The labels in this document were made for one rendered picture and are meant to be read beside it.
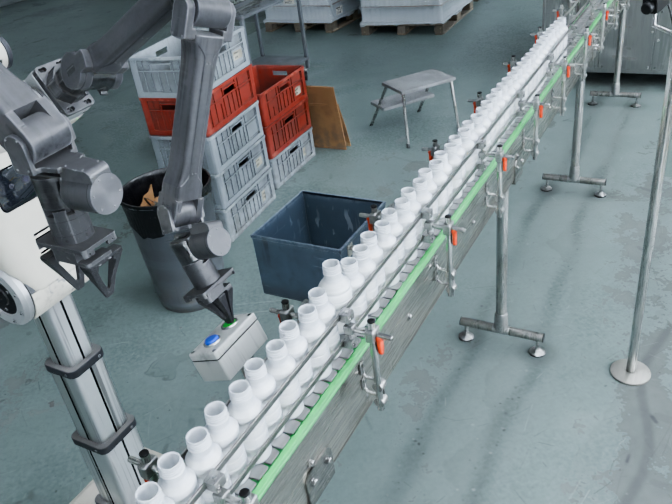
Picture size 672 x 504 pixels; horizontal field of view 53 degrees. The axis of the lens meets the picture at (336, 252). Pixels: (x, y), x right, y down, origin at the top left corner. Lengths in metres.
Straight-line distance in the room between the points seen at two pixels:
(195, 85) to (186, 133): 0.09
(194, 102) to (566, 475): 1.83
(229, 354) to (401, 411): 1.46
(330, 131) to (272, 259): 3.00
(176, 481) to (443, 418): 1.72
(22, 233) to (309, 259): 0.83
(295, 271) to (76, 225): 1.12
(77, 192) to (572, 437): 2.10
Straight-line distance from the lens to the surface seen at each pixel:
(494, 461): 2.55
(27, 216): 1.52
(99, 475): 2.01
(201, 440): 1.14
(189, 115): 1.26
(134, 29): 1.38
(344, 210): 2.22
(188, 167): 1.29
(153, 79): 3.79
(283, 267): 2.05
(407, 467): 2.53
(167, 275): 3.36
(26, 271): 1.54
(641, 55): 5.89
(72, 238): 1.02
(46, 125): 0.97
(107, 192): 0.94
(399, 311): 1.62
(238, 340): 1.37
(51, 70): 1.64
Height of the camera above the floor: 1.93
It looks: 31 degrees down
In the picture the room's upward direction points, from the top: 8 degrees counter-clockwise
